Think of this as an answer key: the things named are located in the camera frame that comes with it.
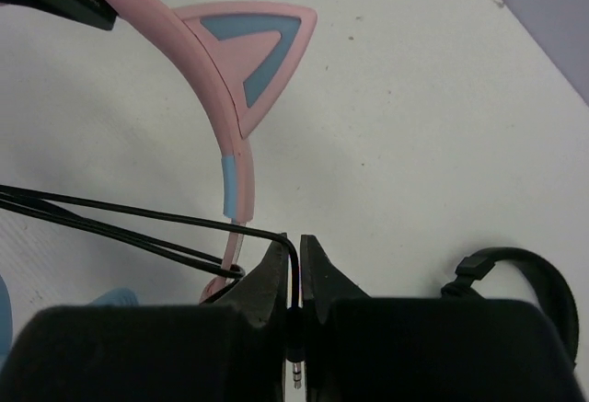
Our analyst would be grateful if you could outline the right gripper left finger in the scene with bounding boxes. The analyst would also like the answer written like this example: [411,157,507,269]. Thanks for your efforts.
[1,235,288,401]

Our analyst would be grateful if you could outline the thin black audio cable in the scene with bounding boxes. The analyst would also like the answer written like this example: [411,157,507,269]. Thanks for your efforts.
[0,184,307,392]

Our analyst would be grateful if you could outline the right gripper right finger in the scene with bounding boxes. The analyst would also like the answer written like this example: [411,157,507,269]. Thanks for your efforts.
[300,235,584,401]

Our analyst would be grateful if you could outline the black over-ear headphones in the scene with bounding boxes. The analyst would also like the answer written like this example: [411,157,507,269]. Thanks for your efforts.
[441,247,580,363]

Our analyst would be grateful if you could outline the pink blue cat-ear headphones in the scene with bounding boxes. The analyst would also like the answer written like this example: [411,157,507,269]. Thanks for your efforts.
[0,0,318,362]

